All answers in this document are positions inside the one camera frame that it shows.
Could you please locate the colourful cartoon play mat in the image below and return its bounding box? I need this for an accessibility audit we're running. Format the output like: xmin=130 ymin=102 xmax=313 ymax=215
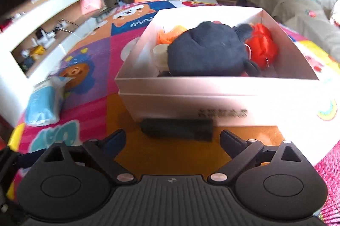
xmin=5 ymin=0 xmax=340 ymax=226

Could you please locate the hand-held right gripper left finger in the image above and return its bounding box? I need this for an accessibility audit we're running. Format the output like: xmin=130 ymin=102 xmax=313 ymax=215
xmin=42 ymin=129 xmax=137 ymax=185

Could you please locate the white wooden television cabinet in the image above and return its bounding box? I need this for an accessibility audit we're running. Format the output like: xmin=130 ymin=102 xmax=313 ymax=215
xmin=0 ymin=0 xmax=117 ymax=128

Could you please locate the blue tissue packet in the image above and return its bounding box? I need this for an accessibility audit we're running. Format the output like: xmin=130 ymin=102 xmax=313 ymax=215
xmin=24 ymin=75 xmax=76 ymax=127

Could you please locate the red fabric toy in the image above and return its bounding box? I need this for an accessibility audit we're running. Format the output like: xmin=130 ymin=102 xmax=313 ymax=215
xmin=246 ymin=23 xmax=279 ymax=70

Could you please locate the grey sofa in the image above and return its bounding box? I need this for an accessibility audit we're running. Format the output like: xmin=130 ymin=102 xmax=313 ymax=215
xmin=243 ymin=0 xmax=340 ymax=63

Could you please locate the orange plastic toy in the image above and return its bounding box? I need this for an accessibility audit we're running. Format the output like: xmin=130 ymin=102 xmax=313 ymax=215
xmin=157 ymin=25 xmax=188 ymax=45

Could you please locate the pink cardboard box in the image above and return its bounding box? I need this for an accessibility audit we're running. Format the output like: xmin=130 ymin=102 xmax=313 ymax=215
xmin=115 ymin=6 xmax=319 ymax=127

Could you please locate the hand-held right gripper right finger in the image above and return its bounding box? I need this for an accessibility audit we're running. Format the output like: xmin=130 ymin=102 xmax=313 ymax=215
xmin=208 ymin=129 xmax=303 ymax=185

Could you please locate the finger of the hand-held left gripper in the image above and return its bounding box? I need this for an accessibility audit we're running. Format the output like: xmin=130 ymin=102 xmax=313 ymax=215
xmin=18 ymin=150 xmax=47 ymax=169

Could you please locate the white router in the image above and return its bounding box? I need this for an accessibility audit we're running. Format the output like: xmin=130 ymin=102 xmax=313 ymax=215
xmin=36 ymin=30 xmax=56 ymax=47

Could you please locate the black plush toy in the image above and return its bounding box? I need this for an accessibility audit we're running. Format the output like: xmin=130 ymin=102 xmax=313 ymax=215
xmin=167 ymin=21 xmax=262 ymax=77

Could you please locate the pink gift bag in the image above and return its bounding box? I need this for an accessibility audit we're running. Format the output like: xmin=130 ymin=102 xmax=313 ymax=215
xmin=80 ymin=0 xmax=103 ymax=15

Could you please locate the power strip with cables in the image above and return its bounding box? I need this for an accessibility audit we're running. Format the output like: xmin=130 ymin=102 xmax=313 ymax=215
xmin=54 ymin=18 xmax=77 ymax=34

